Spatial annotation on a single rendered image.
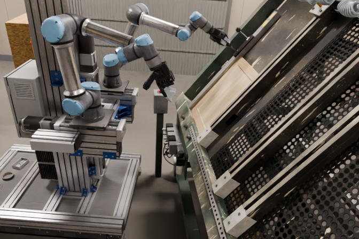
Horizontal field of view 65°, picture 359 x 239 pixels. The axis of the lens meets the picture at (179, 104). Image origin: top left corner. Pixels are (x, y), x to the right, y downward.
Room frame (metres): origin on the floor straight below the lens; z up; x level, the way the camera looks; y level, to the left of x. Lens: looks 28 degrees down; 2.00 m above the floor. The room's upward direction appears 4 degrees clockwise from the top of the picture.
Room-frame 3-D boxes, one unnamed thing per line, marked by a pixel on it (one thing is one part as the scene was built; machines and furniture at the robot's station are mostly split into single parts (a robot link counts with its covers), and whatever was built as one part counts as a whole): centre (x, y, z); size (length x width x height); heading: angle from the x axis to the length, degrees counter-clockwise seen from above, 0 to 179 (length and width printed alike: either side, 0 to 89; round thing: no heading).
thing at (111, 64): (2.04, 0.54, 1.20); 0.13 x 0.12 x 0.14; 167
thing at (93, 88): (1.53, 0.55, 1.20); 0.13 x 0.12 x 0.14; 166
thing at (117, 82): (2.03, 0.54, 1.09); 0.15 x 0.15 x 0.10
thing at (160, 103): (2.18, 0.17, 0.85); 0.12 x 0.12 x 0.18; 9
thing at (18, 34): (3.14, 1.64, 0.63); 0.50 x 0.42 x 1.25; 5
